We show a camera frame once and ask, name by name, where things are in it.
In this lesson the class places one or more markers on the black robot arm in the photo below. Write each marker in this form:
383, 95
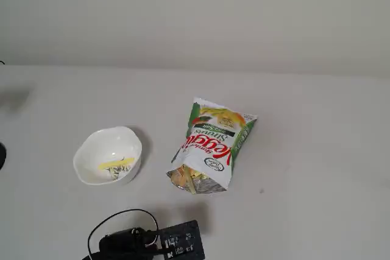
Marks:
128, 243

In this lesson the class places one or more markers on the veggie straws snack packet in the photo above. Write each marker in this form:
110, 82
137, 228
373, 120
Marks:
213, 144

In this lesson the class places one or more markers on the pale veggie straw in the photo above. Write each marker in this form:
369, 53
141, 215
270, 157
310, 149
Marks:
190, 182

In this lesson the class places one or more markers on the yellow veggie straw piece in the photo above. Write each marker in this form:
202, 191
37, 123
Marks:
196, 174

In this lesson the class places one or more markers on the black round object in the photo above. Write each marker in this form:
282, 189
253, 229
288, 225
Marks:
2, 156

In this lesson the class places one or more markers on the white ceramic bowl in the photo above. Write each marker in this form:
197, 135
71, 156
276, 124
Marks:
100, 147

